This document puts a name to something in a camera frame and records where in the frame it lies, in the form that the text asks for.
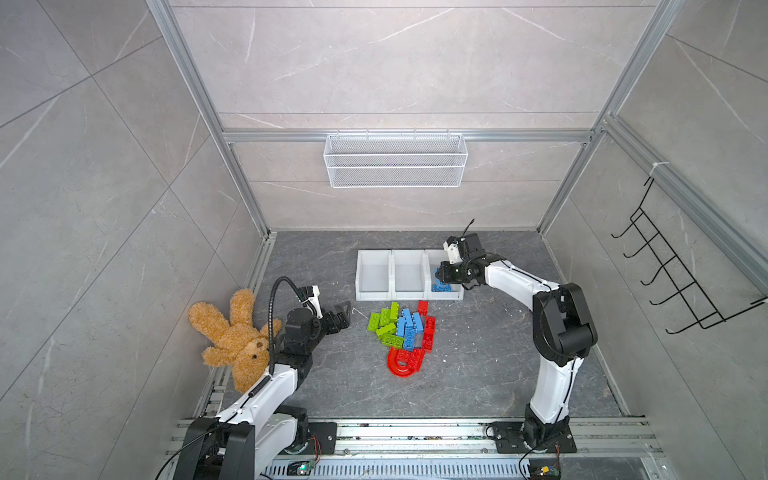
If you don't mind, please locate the blue lego brick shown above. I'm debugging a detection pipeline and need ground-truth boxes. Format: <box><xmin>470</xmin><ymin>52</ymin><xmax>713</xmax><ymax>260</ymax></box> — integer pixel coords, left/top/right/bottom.
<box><xmin>412</xmin><ymin>312</ymin><xmax>424</xmax><ymax>333</ymax></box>
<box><xmin>403</xmin><ymin>326</ymin><xmax>416</xmax><ymax>351</ymax></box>
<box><xmin>432</xmin><ymin>279</ymin><xmax>452</xmax><ymax>292</ymax></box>

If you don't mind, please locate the small red lego brick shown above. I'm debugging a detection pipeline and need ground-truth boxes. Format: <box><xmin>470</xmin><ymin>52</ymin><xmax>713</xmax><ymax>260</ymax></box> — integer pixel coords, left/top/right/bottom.
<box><xmin>417</xmin><ymin>300</ymin><xmax>428</xmax><ymax>317</ymax></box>

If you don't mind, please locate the long red lego brick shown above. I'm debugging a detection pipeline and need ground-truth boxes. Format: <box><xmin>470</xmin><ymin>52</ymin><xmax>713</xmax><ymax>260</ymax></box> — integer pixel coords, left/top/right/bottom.
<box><xmin>422</xmin><ymin>316</ymin><xmax>436</xmax><ymax>352</ymax></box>

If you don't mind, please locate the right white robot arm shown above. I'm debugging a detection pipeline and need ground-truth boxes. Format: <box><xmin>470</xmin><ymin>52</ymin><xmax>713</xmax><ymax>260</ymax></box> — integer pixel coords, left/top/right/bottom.
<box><xmin>436</xmin><ymin>233</ymin><xmax>598</xmax><ymax>451</ymax></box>

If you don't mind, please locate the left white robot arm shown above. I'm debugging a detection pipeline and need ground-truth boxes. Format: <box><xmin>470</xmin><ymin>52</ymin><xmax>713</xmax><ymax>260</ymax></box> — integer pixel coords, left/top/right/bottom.
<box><xmin>167</xmin><ymin>276</ymin><xmax>352</xmax><ymax>479</ymax></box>

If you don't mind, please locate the green lego brick upper left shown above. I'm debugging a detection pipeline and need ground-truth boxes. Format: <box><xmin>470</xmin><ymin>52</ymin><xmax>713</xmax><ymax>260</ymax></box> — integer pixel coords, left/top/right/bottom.
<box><xmin>367</xmin><ymin>312</ymin><xmax>381</xmax><ymax>332</ymax></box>

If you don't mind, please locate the green lego brick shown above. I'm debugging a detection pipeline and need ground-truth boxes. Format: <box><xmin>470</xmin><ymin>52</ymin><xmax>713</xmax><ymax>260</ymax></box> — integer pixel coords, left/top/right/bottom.
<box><xmin>380</xmin><ymin>334</ymin><xmax>404</xmax><ymax>349</ymax></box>
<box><xmin>389</xmin><ymin>302</ymin><xmax>400</xmax><ymax>322</ymax></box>
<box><xmin>367</xmin><ymin>312</ymin><xmax>381</xmax><ymax>332</ymax></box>

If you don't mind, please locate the white left plastic bin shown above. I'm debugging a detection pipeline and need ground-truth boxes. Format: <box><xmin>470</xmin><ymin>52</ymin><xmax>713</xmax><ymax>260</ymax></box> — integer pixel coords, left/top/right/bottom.
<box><xmin>355</xmin><ymin>250</ymin><xmax>392</xmax><ymax>301</ymax></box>

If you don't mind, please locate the green lego brick lower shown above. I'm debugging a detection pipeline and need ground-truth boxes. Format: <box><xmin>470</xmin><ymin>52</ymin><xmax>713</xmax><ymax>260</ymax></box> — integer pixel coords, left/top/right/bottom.
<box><xmin>380</xmin><ymin>334</ymin><xmax>404</xmax><ymax>349</ymax></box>

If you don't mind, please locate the white middle plastic bin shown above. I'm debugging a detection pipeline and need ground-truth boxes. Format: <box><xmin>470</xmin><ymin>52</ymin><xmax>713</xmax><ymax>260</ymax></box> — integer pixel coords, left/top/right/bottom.
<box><xmin>390</xmin><ymin>249</ymin><xmax>427</xmax><ymax>301</ymax></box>

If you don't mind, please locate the green lego brick top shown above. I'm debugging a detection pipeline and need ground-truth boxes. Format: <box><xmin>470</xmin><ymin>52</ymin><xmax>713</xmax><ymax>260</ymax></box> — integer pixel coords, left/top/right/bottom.
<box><xmin>389</xmin><ymin>302</ymin><xmax>400</xmax><ymax>322</ymax></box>

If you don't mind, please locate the red arch lego piece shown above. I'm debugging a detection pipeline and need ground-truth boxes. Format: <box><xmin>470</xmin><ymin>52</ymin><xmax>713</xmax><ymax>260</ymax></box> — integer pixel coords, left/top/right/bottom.
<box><xmin>387</xmin><ymin>348</ymin><xmax>421</xmax><ymax>378</ymax></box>

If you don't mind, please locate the red lego brick on arch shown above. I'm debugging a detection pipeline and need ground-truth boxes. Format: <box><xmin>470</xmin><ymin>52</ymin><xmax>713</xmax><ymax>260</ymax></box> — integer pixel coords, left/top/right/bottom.
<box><xmin>400</xmin><ymin>348</ymin><xmax>425</xmax><ymax>371</ymax></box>

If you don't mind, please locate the brown teddy bear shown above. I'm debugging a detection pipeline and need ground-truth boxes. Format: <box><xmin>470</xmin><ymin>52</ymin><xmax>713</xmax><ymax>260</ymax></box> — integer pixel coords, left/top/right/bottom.
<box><xmin>188</xmin><ymin>289</ymin><xmax>270</xmax><ymax>394</ymax></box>

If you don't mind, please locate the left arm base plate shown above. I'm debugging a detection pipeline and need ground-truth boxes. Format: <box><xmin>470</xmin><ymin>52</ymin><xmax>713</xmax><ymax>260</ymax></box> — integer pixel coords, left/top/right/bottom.
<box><xmin>283</xmin><ymin>422</ymin><xmax>338</xmax><ymax>456</ymax></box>

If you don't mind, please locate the white wire mesh basket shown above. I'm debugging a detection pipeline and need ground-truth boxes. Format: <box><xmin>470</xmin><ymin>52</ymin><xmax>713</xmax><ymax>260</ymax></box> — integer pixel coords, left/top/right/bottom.
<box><xmin>323</xmin><ymin>133</ymin><xmax>469</xmax><ymax>189</ymax></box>

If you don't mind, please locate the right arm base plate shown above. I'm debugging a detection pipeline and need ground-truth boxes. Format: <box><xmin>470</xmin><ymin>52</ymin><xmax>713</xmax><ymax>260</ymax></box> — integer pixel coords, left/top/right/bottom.
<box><xmin>486</xmin><ymin>421</ymin><xmax>577</xmax><ymax>454</ymax></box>

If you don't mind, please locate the aluminium front rail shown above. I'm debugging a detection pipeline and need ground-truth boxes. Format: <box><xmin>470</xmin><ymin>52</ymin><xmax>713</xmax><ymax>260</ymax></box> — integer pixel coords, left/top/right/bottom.
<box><xmin>170</xmin><ymin>418</ymin><xmax>664</xmax><ymax>460</ymax></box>

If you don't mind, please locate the black wire hook rack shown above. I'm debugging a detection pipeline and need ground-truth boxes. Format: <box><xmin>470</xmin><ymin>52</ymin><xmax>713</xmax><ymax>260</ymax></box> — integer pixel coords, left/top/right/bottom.
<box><xmin>611</xmin><ymin>177</ymin><xmax>767</xmax><ymax>335</ymax></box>

